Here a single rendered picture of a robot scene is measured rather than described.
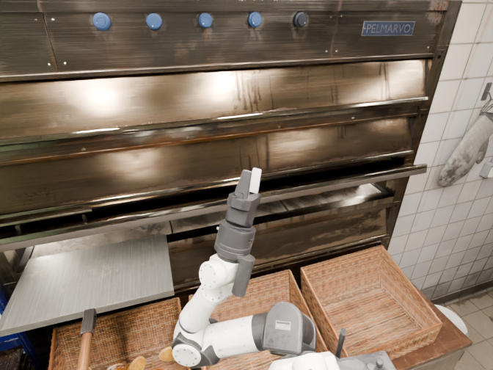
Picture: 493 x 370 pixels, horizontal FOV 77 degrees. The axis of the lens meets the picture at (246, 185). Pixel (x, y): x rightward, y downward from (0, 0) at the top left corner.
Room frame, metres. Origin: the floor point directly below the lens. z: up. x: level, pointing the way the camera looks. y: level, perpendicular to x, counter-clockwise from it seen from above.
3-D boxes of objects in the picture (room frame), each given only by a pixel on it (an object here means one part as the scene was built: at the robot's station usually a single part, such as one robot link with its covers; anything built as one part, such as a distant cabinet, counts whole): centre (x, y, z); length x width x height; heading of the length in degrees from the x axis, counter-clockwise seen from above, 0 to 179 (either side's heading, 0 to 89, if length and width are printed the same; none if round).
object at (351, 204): (1.18, 0.05, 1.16); 1.80 x 0.06 x 0.04; 108
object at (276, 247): (1.15, 0.05, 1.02); 1.79 x 0.11 x 0.19; 108
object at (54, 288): (0.85, 0.58, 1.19); 0.55 x 0.36 x 0.03; 107
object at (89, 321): (0.64, 0.51, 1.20); 0.09 x 0.04 x 0.03; 17
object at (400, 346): (1.10, -0.63, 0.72); 0.56 x 0.49 x 0.28; 110
